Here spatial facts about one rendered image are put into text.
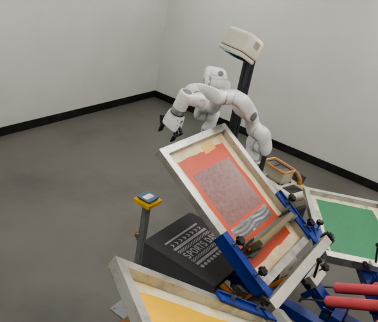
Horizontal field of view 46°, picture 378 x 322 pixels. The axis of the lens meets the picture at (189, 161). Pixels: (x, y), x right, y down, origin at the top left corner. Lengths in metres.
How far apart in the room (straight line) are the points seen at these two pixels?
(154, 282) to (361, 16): 4.79
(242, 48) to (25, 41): 3.38
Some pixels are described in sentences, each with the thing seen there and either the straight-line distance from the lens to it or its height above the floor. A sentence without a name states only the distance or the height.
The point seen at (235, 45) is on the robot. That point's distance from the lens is 2.62.
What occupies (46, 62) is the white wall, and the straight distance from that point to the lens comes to 5.74.
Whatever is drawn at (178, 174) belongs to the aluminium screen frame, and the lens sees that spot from 2.05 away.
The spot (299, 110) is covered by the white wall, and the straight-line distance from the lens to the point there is 6.18.
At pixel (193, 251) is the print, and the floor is 0.95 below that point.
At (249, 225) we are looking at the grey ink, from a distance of 2.23.
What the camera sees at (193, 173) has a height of 1.44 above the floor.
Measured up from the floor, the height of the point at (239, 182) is 1.36.
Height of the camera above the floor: 2.46
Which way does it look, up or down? 27 degrees down
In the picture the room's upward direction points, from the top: 11 degrees clockwise
